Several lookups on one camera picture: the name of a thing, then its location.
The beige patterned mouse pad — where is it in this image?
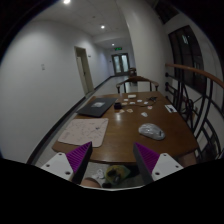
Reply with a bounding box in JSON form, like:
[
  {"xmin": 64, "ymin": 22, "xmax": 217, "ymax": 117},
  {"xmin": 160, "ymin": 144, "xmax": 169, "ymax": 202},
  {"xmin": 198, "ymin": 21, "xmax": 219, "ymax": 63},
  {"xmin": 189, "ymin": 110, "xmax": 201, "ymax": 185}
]
[{"xmin": 58, "ymin": 118, "xmax": 109, "ymax": 147}]

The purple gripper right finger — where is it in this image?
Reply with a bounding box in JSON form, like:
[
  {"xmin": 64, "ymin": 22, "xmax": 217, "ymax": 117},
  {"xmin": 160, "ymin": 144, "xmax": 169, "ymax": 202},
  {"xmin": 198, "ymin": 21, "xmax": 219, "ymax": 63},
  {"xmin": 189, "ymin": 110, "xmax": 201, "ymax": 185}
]
[{"xmin": 133, "ymin": 142, "xmax": 185, "ymax": 186}]

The beige side door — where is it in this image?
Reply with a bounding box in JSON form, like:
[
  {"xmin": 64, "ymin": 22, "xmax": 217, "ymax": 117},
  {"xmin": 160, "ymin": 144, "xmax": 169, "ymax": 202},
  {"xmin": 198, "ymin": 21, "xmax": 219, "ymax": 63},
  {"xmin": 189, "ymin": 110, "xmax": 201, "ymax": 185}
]
[{"xmin": 75, "ymin": 47, "xmax": 94, "ymax": 94}]

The wooden armchair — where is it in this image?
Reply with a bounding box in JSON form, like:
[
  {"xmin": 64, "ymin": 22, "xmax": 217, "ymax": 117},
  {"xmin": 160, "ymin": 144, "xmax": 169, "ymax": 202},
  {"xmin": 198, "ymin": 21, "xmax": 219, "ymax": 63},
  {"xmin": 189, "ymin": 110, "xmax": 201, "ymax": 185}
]
[{"xmin": 116, "ymin": 76, "xmax": 159, "ymax": 93}]

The yellow-green bag under table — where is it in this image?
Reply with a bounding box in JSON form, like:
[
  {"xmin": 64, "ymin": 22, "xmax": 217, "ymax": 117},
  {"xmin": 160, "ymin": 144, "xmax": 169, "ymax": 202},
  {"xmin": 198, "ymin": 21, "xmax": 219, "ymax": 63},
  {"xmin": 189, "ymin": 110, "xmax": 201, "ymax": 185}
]
[{"xmin": 105, "ymin": 165, "xmax": 130, "ymax": 185}]

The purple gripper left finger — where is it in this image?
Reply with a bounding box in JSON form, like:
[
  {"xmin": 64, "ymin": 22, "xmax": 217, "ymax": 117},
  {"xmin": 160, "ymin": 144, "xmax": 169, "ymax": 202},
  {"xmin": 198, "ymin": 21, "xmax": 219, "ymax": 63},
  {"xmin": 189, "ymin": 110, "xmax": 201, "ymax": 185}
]
[{"xmin": 40, "ymin": 141, "xmax": 94, "ymax": 185}]

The glass double door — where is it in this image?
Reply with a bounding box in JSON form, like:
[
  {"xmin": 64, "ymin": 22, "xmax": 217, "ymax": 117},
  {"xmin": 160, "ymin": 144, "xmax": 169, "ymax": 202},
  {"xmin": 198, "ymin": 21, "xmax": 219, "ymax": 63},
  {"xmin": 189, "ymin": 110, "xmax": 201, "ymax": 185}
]
[{"xmin": 112, "ymin": 53, "xmax": 129, "ymax": 75}]

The wooden stair handrail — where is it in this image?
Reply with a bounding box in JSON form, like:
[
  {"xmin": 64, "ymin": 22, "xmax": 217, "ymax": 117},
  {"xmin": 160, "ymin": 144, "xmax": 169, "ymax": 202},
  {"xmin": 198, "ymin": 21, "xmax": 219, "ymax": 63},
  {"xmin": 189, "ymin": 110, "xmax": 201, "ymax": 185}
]
[{"xmin": 165, "ymin": 63, "xmax": 224, "ymax": 89}]

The green exit sign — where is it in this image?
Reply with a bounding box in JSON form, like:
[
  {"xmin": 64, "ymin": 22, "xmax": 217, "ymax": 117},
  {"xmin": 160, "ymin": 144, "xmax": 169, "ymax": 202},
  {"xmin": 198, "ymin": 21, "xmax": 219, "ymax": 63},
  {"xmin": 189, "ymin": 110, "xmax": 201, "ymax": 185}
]
[{"xmin": 114, "ymin": 47, "xmax": 122, "ymax": 51}]

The white booklet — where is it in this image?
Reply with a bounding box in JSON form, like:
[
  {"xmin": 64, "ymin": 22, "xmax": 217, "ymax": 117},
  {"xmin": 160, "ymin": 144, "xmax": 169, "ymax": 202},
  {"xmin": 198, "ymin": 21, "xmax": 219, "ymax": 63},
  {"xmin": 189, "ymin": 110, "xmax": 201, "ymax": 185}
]
[{"xmin": 165, "ymin": 104, "xmax": 177, "ymax": 113}]

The dark window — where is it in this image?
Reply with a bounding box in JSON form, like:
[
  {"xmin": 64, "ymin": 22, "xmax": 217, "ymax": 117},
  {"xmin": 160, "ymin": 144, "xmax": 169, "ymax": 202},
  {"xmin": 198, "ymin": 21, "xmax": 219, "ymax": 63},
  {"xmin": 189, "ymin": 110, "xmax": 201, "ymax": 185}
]
[{"xmin": 169, "ymin": 26, "xmax": 207, "ymax": 93}]

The black metal railing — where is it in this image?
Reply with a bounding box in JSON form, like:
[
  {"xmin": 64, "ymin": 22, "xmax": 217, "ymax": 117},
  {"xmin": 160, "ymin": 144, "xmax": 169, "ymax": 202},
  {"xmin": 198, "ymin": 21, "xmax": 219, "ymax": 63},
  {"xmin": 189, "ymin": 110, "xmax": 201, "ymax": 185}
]
[{"xmin": 165, "ymin": 72, "xmax": 224, "ymax": 162}]

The grey computer mouse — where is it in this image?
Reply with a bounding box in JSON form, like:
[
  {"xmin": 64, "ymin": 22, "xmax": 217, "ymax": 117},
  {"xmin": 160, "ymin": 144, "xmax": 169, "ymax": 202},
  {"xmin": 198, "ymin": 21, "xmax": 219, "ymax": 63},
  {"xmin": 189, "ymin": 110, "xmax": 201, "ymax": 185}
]
[{"xmin": 138, "ymin": 123, "xmax": 166, "ymax": 141}]

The small black box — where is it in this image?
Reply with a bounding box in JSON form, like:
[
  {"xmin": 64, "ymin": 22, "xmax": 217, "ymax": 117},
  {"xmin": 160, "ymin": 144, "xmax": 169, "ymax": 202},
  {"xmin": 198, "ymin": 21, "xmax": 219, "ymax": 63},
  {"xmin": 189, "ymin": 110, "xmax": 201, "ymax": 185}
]
[{"xmin": 114, "ymin": 102, "xmax": 122, "ymax": 109}]

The white card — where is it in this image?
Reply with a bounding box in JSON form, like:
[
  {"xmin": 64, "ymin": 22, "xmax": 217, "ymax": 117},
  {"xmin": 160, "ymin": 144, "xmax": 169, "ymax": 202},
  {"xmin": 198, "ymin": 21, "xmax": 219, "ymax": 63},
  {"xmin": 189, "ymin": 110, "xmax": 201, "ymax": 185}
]
[{"xmin": 128, "ymin": 94, "xmax": 136, "ymax": 99}]

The dark closed laptop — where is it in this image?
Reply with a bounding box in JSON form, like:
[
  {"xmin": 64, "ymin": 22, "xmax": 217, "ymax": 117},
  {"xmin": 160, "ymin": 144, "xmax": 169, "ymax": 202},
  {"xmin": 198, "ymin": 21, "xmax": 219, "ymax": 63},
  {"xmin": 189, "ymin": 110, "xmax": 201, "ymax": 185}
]
[{"xmin": 77, "ymin": 98, "xmax": 116, "ymax": 118}]

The white wrapped packet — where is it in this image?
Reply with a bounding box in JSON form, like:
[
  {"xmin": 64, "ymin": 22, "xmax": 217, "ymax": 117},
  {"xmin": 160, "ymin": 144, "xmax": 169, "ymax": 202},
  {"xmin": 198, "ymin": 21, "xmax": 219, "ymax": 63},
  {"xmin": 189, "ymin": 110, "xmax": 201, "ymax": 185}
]
[{"xmin": 141, "ymin": 112, "xmax": 148, "ymax": 117}]

